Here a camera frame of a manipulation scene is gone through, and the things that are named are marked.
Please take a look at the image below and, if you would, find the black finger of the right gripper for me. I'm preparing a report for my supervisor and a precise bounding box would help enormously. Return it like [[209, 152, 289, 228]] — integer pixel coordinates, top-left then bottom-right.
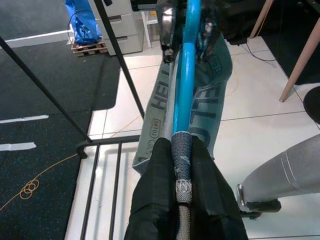
[[196, 0, 222, 63], [155, 0, 179, 63]]

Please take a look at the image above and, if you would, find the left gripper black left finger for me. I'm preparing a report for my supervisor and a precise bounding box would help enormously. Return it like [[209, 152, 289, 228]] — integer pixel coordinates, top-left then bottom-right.
[[124, 136, 181, 240]]

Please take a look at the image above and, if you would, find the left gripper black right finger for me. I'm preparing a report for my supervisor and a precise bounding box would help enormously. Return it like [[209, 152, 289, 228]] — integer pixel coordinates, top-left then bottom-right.
[[189, 136, 249, 240]]

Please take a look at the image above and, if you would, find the blue plastic hanger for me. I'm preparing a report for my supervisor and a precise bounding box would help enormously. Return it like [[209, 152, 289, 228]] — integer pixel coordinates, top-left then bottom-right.
[[171, 0, 203, 137]]

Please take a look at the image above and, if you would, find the grey green lettered garment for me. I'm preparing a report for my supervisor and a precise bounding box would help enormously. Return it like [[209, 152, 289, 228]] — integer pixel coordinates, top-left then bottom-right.
[[131, 37, 234, 240]]

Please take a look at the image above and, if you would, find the white open shelf unit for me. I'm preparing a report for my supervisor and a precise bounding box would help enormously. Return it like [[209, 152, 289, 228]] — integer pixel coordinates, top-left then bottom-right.
[[140, 11, 161, 49]]

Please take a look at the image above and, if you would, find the black soft bag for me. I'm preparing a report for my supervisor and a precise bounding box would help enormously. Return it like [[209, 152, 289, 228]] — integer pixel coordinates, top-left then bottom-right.
[[219, 0, 266, 46]]

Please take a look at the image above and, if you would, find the light grey drawer cabinet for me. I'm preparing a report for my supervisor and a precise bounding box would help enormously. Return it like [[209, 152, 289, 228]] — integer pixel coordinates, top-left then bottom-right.
[[88, 0, 145, 56]]

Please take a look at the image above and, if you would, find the light wooden stick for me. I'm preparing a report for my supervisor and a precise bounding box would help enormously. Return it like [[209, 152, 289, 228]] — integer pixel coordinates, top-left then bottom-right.
[[279, 17, 320, 103], [249, 0, 270, 39]]

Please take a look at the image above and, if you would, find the black metal clothes rack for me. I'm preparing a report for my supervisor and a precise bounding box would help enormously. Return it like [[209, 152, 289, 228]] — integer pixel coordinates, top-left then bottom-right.
[[0, 0, 146, 240]]

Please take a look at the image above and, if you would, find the wooden pallet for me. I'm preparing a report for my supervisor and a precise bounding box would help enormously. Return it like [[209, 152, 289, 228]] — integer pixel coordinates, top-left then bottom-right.
[[71, 39, 109, 58]]

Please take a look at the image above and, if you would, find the blue plastic bag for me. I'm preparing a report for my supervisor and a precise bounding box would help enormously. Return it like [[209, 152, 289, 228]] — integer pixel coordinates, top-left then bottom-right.
[[64, 0, 103, 48]]

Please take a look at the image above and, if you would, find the black round object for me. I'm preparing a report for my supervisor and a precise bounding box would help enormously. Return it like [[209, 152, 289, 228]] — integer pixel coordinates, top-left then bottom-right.
[[303, 85, 320, 121]]

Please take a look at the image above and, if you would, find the white tape strip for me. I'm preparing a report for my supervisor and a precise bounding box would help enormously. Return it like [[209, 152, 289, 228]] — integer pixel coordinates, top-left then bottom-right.
[[0, 114, 50, 125], [0, 141, 36, 152]]

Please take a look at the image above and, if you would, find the thin yellow cord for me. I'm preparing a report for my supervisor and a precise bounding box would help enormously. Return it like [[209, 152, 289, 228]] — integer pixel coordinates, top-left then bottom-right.
[[0, 113, 147, 212]]

